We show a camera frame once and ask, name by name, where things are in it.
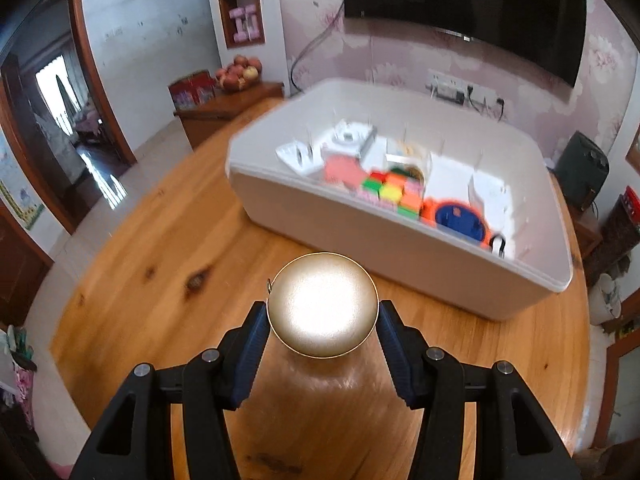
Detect gold round compact case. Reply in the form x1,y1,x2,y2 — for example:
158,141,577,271
267,252,378,360

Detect orange round tape measure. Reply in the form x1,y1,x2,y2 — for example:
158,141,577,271
420,198,506,258

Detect multicolour Rubik's cube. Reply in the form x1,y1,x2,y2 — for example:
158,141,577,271
356,171,424,219

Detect white plastic hook holder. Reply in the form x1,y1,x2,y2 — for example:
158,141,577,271
468,171,513,231

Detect clear square plastic cup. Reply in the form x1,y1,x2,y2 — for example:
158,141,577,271
384,139,432,183

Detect pink liquid clear bottle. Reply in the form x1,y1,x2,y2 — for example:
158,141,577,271
323,155,369,191

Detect white cube power adapter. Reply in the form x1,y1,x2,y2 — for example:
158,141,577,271
276,141,324,177

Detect white toy digital camera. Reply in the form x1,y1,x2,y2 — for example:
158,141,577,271
320,120,378,159

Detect beige angular plastic box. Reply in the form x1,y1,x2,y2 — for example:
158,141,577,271
360,136,387,172

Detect wooden dining table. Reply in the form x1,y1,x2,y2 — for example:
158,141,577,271
49,96,591,480

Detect small white waste bucket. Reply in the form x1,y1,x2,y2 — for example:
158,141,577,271
588,273,622,326

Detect large white plastic bin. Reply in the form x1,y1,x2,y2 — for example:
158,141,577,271
226,79,573,321

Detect wooden side cabinet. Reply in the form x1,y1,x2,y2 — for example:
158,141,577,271
174,82,284,151

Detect dark tall cylinder red lid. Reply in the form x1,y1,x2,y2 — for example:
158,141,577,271
582,185,639,288

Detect black air fryer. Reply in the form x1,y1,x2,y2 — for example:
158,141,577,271
553,131,610,211

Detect red gift tin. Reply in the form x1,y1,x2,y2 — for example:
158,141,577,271
168,70,216,112

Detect bowl of apples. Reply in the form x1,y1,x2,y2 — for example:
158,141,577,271
214,55,262,93

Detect pink dumbbells on shelf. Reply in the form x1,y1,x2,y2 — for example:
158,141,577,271
229,3,262,44

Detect white wall power strip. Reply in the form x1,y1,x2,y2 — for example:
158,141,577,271
425,70,503,112

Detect black tv cable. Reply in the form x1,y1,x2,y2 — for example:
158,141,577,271
288,1,346,98

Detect black wall television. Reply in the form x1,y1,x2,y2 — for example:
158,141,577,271
344,0,587,86

